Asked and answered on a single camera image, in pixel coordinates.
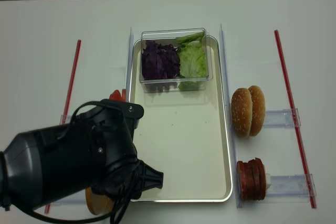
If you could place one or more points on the red rail strip left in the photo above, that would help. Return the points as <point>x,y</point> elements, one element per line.
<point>72,78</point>

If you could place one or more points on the cream metal tray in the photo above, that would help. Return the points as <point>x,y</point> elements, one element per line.
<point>184,135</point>

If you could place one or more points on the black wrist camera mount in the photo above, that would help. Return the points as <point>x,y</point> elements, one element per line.
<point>132,113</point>

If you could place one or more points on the purple cabbage shreds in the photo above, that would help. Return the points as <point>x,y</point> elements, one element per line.
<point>160,62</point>

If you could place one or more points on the clear meat pusher track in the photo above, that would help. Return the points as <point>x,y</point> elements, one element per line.
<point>292,186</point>

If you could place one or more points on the tomato slices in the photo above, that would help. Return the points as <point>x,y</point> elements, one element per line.
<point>118,95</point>

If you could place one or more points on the red rail strip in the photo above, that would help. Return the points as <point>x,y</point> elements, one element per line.
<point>305,167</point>
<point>72,78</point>

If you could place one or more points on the clear bun pusher track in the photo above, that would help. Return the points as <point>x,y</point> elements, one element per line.
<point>282,118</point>

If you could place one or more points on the red rail strip right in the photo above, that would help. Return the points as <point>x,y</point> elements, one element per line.
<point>305,167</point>

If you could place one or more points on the sesame bun top front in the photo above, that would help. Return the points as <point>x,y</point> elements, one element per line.
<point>241,111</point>

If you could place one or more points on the bun bottom slice in rack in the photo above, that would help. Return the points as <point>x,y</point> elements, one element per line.
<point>97,204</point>

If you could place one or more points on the sesame bun top rear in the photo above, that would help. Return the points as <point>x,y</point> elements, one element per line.
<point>259,110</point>

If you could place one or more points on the green lettuce leaves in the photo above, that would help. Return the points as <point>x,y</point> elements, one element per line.
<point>192,61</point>

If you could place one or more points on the sesame bun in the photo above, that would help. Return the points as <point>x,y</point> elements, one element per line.
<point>241,111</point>
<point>259,110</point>

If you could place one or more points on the clear plastic salad box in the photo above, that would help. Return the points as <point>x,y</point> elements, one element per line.
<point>166,37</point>

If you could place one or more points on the stack of meat slices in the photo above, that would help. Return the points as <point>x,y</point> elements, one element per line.
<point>252,180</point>

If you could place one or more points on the clear divider wall right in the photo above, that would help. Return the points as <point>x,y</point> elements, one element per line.
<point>230,129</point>

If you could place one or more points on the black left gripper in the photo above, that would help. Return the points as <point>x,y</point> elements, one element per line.
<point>122,172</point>

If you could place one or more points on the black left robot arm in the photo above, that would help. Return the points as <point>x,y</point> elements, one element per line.
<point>93,150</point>

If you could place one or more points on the white meat pusher block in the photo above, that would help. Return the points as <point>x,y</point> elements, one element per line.
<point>268,180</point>

